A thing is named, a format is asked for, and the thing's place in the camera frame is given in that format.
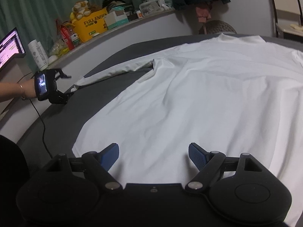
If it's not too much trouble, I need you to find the white t-shirt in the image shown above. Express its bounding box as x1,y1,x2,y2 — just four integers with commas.
72,34,302,226

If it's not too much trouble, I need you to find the pink hanging cloth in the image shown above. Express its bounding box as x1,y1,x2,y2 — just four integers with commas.
195,4,211,23

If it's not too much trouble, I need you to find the yellow-green plastic bag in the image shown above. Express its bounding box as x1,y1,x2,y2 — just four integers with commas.
49,39,69,58

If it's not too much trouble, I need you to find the white curved headboard ledge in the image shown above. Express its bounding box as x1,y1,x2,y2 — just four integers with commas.
1,9,199,142

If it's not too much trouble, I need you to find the white paper roll pack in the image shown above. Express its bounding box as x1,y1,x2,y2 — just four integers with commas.
28,40,48,71

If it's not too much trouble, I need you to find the cream dining chair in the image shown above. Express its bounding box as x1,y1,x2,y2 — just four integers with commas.
272,0,302,43

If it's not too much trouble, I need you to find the teal and white box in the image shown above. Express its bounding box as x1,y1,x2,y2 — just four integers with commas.
104,6,129,30

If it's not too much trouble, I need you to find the yellowish cloth on chair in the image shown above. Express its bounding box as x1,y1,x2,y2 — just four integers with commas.
290,24,303,31

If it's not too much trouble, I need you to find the person's left hand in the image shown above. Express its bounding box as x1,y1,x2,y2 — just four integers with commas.
19,79,37,100

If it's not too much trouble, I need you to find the clear plastic container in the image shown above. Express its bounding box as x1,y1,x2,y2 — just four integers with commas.
139,0,171,17

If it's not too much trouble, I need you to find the black cable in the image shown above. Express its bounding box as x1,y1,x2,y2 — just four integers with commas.
16,72,54,159

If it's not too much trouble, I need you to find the yellow cardboard box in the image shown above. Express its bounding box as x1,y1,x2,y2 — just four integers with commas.
72,8,108,42

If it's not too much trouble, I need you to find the plush toy monkey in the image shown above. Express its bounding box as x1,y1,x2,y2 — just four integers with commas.
69,1,92,21

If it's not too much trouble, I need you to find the woven laundry basket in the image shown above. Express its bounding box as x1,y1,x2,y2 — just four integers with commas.
199,20,237,34

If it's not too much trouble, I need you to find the red snack package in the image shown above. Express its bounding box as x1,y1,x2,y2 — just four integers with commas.
60,24,74,51

